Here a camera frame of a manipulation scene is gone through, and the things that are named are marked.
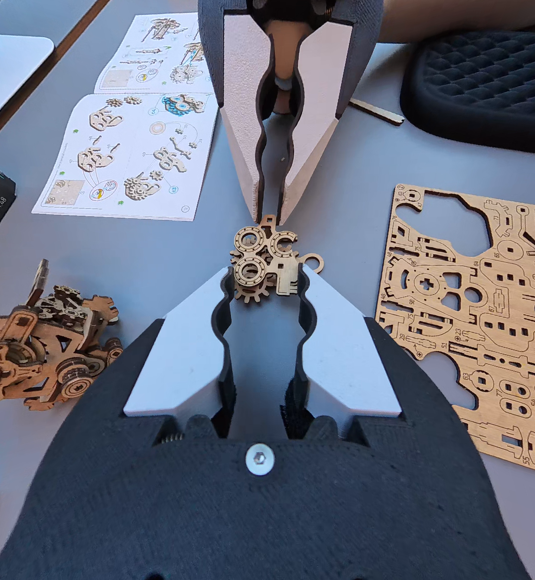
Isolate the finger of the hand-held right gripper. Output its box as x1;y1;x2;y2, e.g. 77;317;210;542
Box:
220;14;275;225
279;20;353;226

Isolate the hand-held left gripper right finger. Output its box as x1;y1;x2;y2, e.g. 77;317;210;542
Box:
279;263;403;440

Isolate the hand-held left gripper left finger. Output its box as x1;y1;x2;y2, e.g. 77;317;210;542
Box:
123;266;235;439

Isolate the wooden three-ring plate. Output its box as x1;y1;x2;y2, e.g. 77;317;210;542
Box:
230;214;302;297

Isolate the person's right forearm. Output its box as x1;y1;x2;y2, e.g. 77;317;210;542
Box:
378;0;535;44

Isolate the person's right hand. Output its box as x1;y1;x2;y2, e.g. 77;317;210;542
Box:
267;20;305;114

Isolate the thin wooden stick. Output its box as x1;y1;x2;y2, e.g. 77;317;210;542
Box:
348;97;405;125

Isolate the white instruction booklet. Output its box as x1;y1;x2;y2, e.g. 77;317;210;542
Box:
32;13;219;223

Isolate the black padded cushion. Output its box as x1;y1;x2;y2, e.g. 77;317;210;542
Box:
400;31;535;157

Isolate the laser-cut wooden parts sheet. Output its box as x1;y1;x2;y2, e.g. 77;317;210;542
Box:
375;183;535;477

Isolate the partly built wooden model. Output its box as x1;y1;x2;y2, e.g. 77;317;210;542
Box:
0;259;124;414

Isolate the white stand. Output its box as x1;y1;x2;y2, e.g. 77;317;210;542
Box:
0;34;55;137

